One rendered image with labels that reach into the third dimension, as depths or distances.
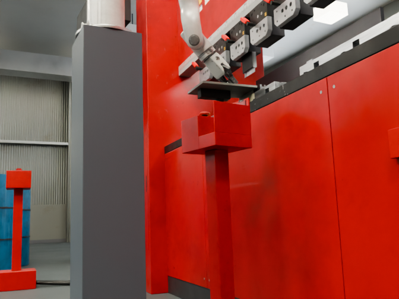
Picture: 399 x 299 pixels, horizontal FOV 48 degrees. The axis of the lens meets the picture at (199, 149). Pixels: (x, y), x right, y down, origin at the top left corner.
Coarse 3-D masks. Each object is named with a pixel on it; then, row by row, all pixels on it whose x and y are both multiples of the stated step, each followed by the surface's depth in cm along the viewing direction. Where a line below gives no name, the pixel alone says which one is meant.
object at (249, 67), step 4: (252, 52) 205; (248, 56) 208; (252, 56) 205; (244, 60) 212; (248, 60) 208; (252, 60) 204; (244, 64) 212; (248, 64) 208; (252, 64) 204; (244, 68) 212; (248, 68) 208; (252, 68) 206; (244, 72) 212; (248, 72) 210; (252, 72) 206
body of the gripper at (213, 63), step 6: (216, 54) 199; (210, 60) 199; (216, 60) 199; (222, 60) 199; (210, 66) 202; (216, 66) 199; (222, 66) 198; (216, 72) 202; (222, 72) 199; (216, 78) 206
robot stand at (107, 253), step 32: (96, 32) 132; (128, 32) 137; (96, 64) 131; (128, 64) 135; (96, 96) 129; (128, 96) 134; (96, 128) 128; (128, 128) 132; (96, 160) 126; (128, 160) 131; (96, 192) 125; (128, 192) 129; (96, 224) 124; (128, 224) 128; (96, 256) 122; (128, 256) 126; (96, 288) 121; (128, 288) 125
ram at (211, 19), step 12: (204, 0) 252; (216, 0) 236; (228, 0) 223; (240, 0) 210; (204, 12) 251; (216, 12) 236; (228, 12) 223; (180, 24) 288; (204, 24) 251; (216, 24) 236; (180, 36) 287; (216, 36) 235; (180, 48) 286; (180, 60) 286; (192, 60) 266; (180, 72) 285; (192, 72) 283
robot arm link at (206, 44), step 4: (184, 36) 199; (204, 36) 200; (184, 40) 201; (204, 40) 197; (204, 44) 198; (208, 44) 199; (200, 48) 198; (204, 48) 198; (196, 52) 200; (200, 52) 199
